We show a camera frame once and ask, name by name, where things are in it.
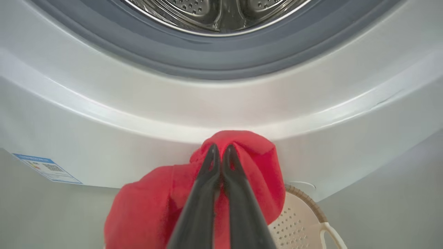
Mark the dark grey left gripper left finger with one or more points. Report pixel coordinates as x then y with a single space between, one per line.
199 214

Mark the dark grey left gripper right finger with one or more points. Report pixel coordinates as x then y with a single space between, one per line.
245 214

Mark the red garment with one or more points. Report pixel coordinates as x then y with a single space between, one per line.
148 207

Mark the cream perforated laundry basket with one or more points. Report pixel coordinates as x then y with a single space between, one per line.
297 224

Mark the white front-load washing machine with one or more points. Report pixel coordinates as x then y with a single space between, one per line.
104 138

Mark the grey rubber door gasket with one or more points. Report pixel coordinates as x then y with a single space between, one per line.
221 58

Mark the steel washer drum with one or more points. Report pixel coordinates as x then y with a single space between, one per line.
218 14

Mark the blue energy label sticker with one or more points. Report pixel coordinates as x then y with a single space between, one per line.
46 168

